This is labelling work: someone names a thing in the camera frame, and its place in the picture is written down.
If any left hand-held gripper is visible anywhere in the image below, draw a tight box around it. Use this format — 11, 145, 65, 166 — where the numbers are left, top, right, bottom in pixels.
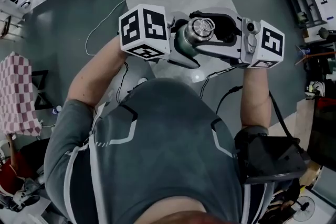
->
118, 4, 201, 70

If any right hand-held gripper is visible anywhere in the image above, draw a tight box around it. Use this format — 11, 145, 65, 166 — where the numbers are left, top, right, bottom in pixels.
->
189, 6, 286, 70

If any green steel flask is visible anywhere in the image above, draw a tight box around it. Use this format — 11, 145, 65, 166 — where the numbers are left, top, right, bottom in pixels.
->
175, 20, 203, 60

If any person's right forearm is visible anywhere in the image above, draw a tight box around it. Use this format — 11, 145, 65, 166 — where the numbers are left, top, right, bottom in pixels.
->
240, 67, 272, 129

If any person's left forearm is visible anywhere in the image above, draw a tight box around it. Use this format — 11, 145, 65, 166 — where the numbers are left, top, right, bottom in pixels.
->
67, 35, 129, 110

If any grey metal shelf unit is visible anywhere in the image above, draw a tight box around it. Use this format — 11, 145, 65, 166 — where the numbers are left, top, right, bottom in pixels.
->
286, 0, 328, 29

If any person's grey shirt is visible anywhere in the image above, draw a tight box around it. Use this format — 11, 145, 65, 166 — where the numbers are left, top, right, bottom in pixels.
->
44, 78, 275, 224

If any large beige floor mat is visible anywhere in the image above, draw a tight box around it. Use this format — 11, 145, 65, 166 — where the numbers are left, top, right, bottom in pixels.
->
267, 98, 316, 145

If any red checkered cloth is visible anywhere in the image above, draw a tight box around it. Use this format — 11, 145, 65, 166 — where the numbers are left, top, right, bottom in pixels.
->
0, 51, 43, 137

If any black floor fan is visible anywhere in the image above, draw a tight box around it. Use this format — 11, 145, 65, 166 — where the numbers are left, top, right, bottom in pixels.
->
290, 195, 316, 222

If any white grey machine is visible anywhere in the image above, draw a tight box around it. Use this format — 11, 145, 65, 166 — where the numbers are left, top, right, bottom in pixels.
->
0, 175, 44, 213

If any thick black cable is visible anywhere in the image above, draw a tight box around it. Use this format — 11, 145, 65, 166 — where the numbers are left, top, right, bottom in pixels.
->
215, 86, 244, 115

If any white floor cable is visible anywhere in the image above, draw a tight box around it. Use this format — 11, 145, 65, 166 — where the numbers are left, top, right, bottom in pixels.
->
85, 0, 127, 57

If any black shoulder strap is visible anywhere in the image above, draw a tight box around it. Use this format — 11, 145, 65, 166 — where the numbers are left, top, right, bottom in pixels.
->
268, 89, 295, 140

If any white cable bundle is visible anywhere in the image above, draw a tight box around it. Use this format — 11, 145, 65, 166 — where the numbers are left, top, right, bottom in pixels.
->
305, 80, 327, 100

